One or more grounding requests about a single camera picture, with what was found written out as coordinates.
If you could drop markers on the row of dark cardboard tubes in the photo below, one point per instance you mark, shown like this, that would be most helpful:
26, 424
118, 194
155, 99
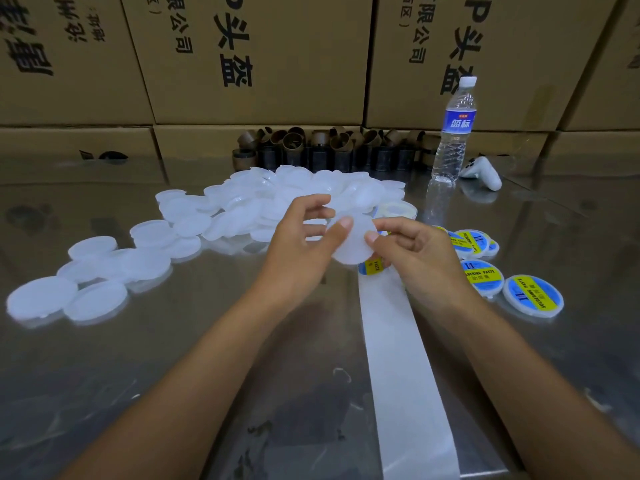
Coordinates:
310, 150

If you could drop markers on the pile of white plastic lids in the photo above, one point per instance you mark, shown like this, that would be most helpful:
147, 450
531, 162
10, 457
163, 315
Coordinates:
250, 200

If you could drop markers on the person's left forearm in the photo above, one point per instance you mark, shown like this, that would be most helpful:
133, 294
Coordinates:
175, 405

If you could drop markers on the person's right hand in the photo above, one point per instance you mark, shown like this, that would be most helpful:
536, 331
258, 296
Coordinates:
425, 265

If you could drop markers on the stack of brown cardboard boxes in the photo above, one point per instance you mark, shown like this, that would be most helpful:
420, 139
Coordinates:
260, 60

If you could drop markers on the person's right forearm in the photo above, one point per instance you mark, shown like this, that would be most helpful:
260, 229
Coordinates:
550, 405

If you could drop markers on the person's left hand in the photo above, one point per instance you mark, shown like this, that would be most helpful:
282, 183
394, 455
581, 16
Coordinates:
290, 265

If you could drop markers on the sticker roll with backing strip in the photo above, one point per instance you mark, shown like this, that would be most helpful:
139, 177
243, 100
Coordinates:
405, 395

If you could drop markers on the white handheld controller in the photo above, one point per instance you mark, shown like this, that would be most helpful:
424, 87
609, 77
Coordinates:
483, 173

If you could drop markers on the clear plastic water bottle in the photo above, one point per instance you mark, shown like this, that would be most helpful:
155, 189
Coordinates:
455, 133

